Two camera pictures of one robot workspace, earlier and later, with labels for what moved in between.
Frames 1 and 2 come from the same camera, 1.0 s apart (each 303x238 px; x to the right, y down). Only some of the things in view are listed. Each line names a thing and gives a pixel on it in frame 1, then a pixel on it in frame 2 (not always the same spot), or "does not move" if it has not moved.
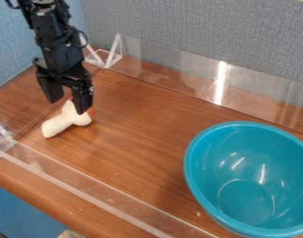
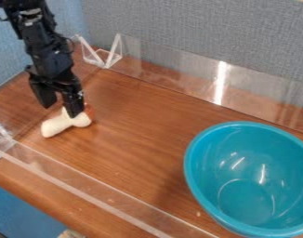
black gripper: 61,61 -> 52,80
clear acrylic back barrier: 261,92 does not move
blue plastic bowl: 247,168 does not move
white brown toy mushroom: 62,120 does not move
